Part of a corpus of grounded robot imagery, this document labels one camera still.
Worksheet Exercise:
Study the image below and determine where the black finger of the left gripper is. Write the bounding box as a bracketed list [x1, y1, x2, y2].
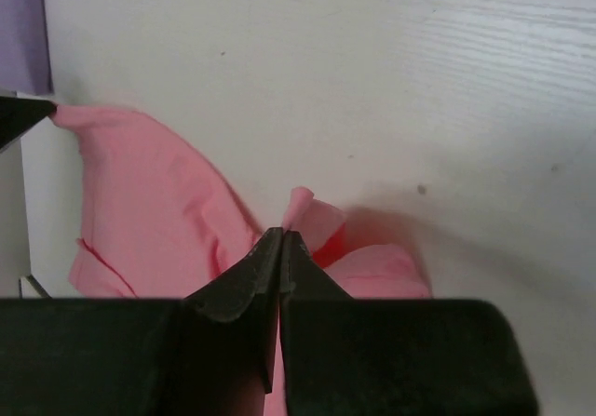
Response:
[0, 97, 57, 152]

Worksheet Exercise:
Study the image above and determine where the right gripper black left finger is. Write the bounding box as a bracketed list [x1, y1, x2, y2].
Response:
[1, 228, 283, 415]

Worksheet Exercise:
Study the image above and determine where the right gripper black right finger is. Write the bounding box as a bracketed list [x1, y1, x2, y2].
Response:
[279, 232, 539, 415]

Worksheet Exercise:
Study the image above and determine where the purple t shirt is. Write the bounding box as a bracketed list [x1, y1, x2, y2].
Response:
[1, 0, 53, 96]

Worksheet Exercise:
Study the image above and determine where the pink t shirt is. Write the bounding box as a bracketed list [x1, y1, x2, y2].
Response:
[52, 106, 430, 298]

